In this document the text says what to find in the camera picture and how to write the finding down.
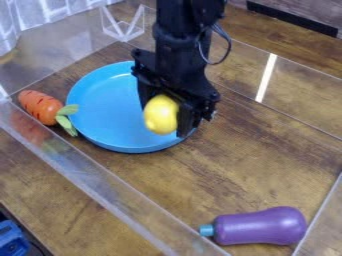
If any yellow toy lemon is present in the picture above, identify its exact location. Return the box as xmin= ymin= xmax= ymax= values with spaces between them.
xmin=144 ymin=95 xmax=178 ymax=135

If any blue round tray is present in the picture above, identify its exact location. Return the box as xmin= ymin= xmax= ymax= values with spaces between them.
xmin=65 ymin=61 xmax=184 ymax=154

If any purple toy eggplant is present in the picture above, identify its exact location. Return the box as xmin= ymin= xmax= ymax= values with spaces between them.
xmin=199 ymin=206 xmax=307 ymax=245

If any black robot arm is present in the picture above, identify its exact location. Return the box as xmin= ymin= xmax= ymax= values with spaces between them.
xmin=130 ymin=0 xmax=227 ymax=137

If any orange toy carrot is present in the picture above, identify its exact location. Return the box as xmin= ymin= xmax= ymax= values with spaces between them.
xmin=17 ymin=90 xmax=78 ymax=137

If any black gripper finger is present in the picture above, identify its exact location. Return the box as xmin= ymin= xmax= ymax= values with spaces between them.
xmin=137 ymin=79 xmax=161 ymax=107
xmin=176 ymin=101 xmax=203 ymax=138

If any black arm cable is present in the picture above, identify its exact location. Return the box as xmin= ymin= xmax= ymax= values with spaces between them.
xmin=194 ymin=23 xmax=233 ymax=66

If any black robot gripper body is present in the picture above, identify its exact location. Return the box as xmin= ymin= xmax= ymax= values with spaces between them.
xmin=130 ymin=23 xmax=220 ymax=121

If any clear acrylic enclosure wall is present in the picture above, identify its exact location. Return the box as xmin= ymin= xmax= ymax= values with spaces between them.
xmin=0 ymin=0 xmax=342 ymax=256

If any blue object at corner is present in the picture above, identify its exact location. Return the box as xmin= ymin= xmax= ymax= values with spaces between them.
xmin=0 ymin=220 xmax=29 ymax=256

